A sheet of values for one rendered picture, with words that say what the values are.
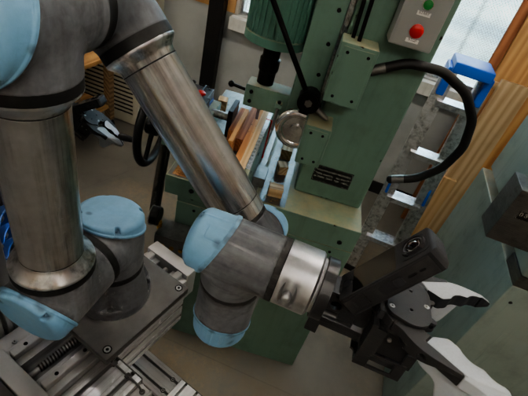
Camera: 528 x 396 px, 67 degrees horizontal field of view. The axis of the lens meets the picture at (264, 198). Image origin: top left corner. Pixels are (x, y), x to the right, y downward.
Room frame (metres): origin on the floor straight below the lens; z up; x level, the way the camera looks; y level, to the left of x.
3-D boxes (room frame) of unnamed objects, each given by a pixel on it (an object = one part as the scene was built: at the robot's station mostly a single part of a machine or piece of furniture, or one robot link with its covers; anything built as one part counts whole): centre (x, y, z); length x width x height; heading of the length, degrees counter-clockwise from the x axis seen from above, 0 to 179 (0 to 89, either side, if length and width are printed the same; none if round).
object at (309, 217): (1.15, -0.03, 0.76); 0.57 x 0.45 x 0.09; 89
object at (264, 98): (1.15, 0.07, 1.03); 0.14 x 0.07 x 0.09; 89
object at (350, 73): (1.00, -0.12, 1.23); 0.09 x 0.08 x 0.15; 89
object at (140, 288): (0.49, 0.25, 0.87); 0.15 x 0.15 x 0.10
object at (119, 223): (0.48, 0.25, 0.98); 0.13 x 0.12 x 0.14; 171
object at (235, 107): (1.11, 0.19, 0.95); 0.09 x 0.07 x 0.09; 179
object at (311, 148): (0.99, -0.09, 1.02); 0.09 x 0.07 x 0.12; 179
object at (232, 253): (0.32, 0.01, 1.21); 0.11 x 0.08 x 0.09; 81
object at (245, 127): (1.12, 0.12, 0.92); 0.23 x 0.02 x 0.04; 179
